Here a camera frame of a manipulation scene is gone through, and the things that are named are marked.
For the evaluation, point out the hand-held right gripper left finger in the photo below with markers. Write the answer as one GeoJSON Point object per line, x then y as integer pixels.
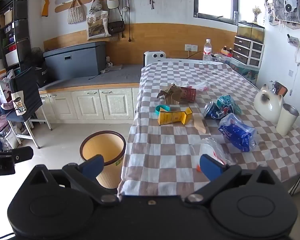
{"type": "Point", "coordinates": [91, 166]}

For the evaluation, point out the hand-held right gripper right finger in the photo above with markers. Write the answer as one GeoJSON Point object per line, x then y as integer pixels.
{"type": "Point", "coordinates": [211, 166]}

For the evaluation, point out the clear plastic bag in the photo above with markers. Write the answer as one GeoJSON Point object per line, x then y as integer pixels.
{"type": "Point", "coordinates": [212, 147]}

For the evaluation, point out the blue plastic bag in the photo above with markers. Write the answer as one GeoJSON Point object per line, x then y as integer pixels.
{"type": "Point", "coordinates": [237, 132]}

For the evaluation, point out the crushed blue can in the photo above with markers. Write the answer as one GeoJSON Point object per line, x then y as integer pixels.
{"type": "Point", "coordinates": [214, 111]}

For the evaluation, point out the yellow carton box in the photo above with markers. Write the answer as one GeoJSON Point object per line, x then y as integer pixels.
{"type": "Point", "coordinates": [169, 117]}

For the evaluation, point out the teal snack bag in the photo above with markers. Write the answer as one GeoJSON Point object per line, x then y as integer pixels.
{"type": "Point", "coordinates": [227, 101]}

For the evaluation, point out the red paper box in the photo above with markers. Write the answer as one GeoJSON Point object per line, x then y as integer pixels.
{"type": "Point", "coordinates": [188, 94]}

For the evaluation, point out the clear plastic wrapper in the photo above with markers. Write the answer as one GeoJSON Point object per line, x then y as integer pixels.
{"type": "Point", "coordinates": [202, 86]}

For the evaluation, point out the dark brown shoulder bag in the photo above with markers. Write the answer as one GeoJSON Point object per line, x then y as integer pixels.
{"type": "Point", "coordinates": [116, 27]}

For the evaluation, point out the cartoon print tote bag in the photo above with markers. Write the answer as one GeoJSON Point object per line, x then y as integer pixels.
{"type": "Point", "coordinates": [19, 103]}

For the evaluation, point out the checkered table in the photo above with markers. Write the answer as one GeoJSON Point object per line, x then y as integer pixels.
{"type": "Point", "coordinates": [169, 140]}

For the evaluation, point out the white cabinet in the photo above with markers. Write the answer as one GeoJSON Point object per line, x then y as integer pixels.
{"type": "Point", "coordinates": [90, 103]}

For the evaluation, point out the folding chair with bag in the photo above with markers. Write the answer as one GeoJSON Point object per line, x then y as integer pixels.
{"type": "Point", "coordinates": [25, 87]}

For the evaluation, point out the black printed bag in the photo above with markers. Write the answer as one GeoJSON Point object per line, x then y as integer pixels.
{"type": "Point", "coordinates": [41, 76]}

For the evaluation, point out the white tumbler cup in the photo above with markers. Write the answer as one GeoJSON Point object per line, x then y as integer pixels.
{"type": "Point", "coordinates": [287, 120]}

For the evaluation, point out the grey storage box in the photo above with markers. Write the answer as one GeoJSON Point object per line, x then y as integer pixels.
{"type": "Point", "coordinates": [73, 60]}

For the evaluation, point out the water bottle with red label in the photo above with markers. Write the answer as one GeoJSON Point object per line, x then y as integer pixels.
{"type": "Point", "coordinates": [207, 52]}

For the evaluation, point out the black shelving rack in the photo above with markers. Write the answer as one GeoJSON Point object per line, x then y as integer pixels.
{"type": "Point", "coordinates": [15, 30]}

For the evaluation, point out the drawer organiser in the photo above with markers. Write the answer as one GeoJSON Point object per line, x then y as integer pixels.
{"type": "Point", "coordinates": [247, 51]}

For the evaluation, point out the white space heater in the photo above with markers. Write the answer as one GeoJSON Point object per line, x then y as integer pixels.
{"type": "Point", "coordinates": [155, 58]}

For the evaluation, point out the printed canvas tote bag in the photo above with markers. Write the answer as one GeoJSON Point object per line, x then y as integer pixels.
{"type": "Point", "coordinates": [97, 27]}

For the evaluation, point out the glass fish tank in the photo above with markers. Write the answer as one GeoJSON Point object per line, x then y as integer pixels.
{"type": "Point", "coordinates": [251, 31]}

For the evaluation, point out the crochet tote bag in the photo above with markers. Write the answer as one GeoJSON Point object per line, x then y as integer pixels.
{"type": "Point", "coordinates": [76, 13]}

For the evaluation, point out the dried flower vase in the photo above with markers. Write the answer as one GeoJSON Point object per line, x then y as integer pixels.
{"type": "Point", "coordinates": [256, 15]}

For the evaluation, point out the grey cloth bag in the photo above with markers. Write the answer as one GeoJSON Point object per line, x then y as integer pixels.
{"type": "Point", "coordinates": [96, 7]}

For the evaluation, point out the white bucket bag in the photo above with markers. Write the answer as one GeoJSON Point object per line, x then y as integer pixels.
{"type": "Point", "coordinates": [112, 1]}

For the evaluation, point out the wall socket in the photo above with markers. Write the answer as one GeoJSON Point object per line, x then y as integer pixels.
{"type": "Point", "coordinates": [191, 47]}

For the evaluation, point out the wooden skateboard wall rack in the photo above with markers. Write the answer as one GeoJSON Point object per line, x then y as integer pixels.
{"type": "Point", "coordinates": [62, 7]}

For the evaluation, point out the photo collage wall board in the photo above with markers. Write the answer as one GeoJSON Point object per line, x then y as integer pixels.
{"type": "Point", "coordinates": [287, 7]}

